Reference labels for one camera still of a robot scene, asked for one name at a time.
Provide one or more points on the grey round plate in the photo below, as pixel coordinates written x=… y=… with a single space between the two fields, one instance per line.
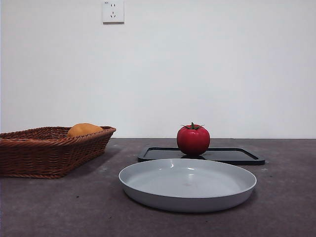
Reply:
x=185 y=187

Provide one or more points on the dark rectangular tray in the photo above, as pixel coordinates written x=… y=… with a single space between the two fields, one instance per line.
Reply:
x=234 y=154

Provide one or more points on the brown wicker basket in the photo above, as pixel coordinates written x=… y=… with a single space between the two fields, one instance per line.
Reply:
x=49 y=158

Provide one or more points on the orange bread roll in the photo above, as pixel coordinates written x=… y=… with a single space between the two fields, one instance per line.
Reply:
x=84 y=129

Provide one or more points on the red tomato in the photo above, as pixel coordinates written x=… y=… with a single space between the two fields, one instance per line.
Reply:
x=193 y=140

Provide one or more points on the white wall socket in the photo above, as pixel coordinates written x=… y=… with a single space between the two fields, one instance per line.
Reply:
x=113 y=12

